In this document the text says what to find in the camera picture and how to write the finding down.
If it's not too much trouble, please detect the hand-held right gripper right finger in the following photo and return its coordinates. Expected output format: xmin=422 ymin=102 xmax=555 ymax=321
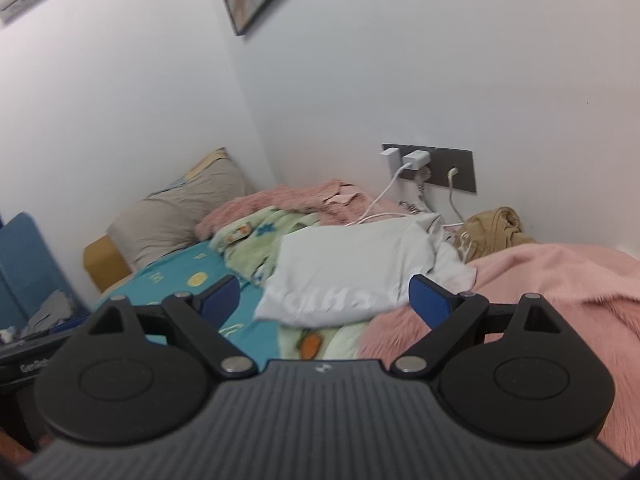
xmin=390 ymin=274 xmax=563 ymax=379

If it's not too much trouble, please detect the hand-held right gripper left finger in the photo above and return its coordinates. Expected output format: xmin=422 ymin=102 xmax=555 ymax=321
xmin=86 ymin=275 xmax=258 ymax=377

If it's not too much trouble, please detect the light grey shirt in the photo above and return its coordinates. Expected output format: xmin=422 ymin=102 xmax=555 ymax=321
xmin=252 ymin=212 xmax=478 ymax=328

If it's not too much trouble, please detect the grey cloth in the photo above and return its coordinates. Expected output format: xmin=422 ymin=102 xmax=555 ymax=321
xmin=22 ymin=290 xmax=74 ymax=334

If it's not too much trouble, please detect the teal patterned bed sheet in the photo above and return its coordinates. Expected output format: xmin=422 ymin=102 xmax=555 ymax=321
xmin=92 ymin=240 xmax=281 ymax=361

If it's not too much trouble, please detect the green printed plush blanket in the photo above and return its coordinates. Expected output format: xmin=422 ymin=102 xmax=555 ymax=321
xmin=210 ymin=206 xmax=371 ymax=361

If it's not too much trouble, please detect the tan garment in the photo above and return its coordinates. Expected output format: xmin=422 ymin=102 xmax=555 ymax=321
xmin=457 ymin=206 xmax=539 ymax=264

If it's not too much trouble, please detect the grey pillow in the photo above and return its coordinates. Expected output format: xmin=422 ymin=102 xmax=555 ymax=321
xmin=107 ymin=147 xmax=256 ymax=273

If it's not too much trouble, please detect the blue folding chair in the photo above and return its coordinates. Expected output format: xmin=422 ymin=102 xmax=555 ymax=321
xmin=0 ymin=211 xmax=93 ymax=337

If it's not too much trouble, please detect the large pink plush blanket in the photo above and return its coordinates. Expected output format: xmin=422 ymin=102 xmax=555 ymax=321
xmin=357 ymin=245 xmax=640 ymax=471

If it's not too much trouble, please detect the wooden bed headboard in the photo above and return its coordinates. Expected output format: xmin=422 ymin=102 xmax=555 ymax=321
xmin=82 ymin=235 xmax=133 ymax=293

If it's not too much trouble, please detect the white plug cable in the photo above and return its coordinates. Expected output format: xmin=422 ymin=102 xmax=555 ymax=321
xmin=446 ymin=166 xmax=467 ymax=227

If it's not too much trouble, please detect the white charging cable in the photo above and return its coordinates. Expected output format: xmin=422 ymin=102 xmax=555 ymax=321
xmin=345 ymin=162 xmax=417 ymax=227

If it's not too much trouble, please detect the grey wall socket panel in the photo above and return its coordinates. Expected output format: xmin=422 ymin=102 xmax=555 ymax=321
xmin=382 ymin=143 xmax=477 ymax=194

